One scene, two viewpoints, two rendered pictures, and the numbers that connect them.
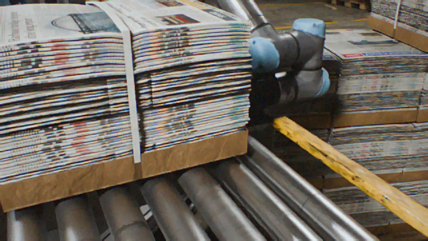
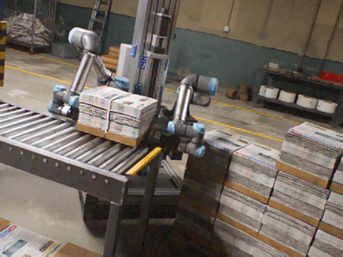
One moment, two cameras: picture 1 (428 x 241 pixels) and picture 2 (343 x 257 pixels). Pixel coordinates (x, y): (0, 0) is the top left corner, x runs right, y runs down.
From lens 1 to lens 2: 1.62 m
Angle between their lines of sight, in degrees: 37
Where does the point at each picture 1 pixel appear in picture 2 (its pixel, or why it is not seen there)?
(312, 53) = (193, 136)
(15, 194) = (79, 126)
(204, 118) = (125, 130)
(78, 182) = (91, 130)
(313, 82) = (193, 148)
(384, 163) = (248, 220)
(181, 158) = (115, 138)
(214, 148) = (125, 140)
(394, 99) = (256, 185)
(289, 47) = (180, 129)
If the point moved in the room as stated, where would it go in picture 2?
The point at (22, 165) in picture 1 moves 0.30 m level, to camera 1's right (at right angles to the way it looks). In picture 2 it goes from (83, 120) to (115, 139)
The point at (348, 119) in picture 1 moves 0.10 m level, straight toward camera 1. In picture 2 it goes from (231, 184) to (218, 185)
